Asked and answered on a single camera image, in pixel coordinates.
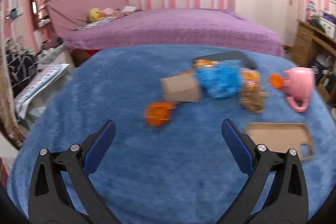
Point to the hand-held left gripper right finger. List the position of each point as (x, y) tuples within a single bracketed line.
[(237, 146)]

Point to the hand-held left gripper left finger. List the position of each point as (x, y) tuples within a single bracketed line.
[(101, 146)]

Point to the brown paper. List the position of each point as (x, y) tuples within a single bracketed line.
[(253, 102)]

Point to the blue plastic bag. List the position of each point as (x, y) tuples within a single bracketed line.
[(218, 79)]

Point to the small orange peel piece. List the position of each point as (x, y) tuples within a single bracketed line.
[(276, 81)]

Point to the cardboard tube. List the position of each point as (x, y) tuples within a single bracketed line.
[(181, 88)]

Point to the tan phone case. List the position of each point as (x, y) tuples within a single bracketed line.
[(278, 137)]

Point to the blue knit blanket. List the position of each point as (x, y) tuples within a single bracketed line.
[(168, 187)]

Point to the white dotted board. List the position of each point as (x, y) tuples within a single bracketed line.
[(39, 85)]

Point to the pink steel-lined mug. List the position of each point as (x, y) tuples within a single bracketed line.
[(299, 82)]

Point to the black phone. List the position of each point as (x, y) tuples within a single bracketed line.
[(231, 56)]

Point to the floral curtain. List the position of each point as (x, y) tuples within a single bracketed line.
[(9, 121)]

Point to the black gift bag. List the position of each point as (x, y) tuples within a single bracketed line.
[(317, 68)]

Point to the black patterned bag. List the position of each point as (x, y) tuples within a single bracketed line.
[(19, 69)]

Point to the wooden desk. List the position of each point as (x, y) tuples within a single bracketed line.
[(302, 43)]

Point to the small white fan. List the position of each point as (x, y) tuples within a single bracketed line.
[(325, 59)]

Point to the yellow duck plush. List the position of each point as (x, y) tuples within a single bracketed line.
[(95, 15)]

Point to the purple dotted bed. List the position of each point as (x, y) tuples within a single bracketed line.
[(170, 29)]

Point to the pink plush toy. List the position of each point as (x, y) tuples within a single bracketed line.
[(108, 11)]

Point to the pile of clothes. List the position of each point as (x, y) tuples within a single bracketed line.
[(126, 11)]

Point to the pink covered headboard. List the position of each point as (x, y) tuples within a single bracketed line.
[(71, 11)]

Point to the dark green cloth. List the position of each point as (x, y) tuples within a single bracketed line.
[(317, 22)]

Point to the white storage box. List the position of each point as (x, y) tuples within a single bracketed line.
[(329, 27)]

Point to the desk lamp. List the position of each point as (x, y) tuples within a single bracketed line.
[(311, 10)]

